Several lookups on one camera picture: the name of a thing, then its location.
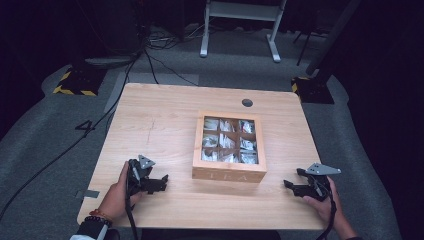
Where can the wooden compartment box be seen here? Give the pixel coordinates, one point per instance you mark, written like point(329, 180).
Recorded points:
point(230, 173)

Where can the black yellow striped base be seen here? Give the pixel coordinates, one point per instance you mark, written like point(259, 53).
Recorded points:
point(313, 91)
point(80, 83)

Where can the person's left hand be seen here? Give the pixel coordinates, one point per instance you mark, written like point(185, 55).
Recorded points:
point(116, 200)

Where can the grey translucent sachets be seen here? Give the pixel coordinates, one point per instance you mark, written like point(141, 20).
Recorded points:
point(210, 155)

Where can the white sachets with black marks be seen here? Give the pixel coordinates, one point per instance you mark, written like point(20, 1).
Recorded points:
point(227, 141)

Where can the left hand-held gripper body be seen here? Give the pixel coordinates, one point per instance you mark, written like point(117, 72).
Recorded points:
point(138, 176)

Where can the person's right hand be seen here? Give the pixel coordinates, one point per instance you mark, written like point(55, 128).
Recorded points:
point(330, 210)

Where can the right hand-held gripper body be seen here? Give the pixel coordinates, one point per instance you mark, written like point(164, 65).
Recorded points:
point(318, 190)

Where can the white metal stand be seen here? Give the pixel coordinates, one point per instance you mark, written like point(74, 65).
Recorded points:
point(245, 11)

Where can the dark slanted pole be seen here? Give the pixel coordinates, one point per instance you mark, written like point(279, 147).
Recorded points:
point(333, 36)

